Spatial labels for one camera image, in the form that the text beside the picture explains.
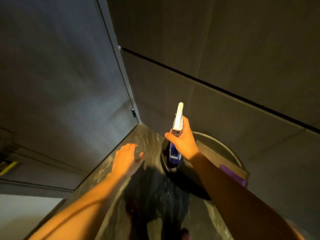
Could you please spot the brown flat box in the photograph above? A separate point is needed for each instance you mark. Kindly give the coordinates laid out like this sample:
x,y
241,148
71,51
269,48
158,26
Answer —
x,y
220,158

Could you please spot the person's left forearm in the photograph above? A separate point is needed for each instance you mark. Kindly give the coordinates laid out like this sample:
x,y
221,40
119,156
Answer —
x,y
85,209

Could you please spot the person's right forearm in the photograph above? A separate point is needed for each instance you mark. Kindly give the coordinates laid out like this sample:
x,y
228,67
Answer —
x,y
237,202

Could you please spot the person's left hand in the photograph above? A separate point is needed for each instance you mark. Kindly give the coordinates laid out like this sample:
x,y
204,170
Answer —
x,y
123,162

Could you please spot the purple cloth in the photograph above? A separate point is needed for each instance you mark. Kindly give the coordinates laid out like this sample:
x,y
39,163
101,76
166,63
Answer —
x,y
233,175

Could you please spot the dark round basin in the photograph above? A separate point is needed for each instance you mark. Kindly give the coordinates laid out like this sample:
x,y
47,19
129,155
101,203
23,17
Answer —
x,y
220,144

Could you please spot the person's right hand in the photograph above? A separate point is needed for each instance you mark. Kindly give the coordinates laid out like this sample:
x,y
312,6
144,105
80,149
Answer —
x,y
185,144

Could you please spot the person's left thumb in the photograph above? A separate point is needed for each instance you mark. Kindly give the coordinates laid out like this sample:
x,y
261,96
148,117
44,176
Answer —
x,y
140,159

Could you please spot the yellow object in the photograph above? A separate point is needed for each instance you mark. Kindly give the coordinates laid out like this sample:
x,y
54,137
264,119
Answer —
x,y
7,167

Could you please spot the small black door latch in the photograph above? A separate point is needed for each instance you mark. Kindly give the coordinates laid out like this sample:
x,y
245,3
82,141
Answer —
x,y
133,112

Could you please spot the person's right thumb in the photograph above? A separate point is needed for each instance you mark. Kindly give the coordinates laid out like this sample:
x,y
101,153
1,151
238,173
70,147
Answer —
x,y
171,137

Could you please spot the white and blue spray bottle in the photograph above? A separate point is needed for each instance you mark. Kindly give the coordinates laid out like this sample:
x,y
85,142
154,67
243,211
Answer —
x,y
178,119

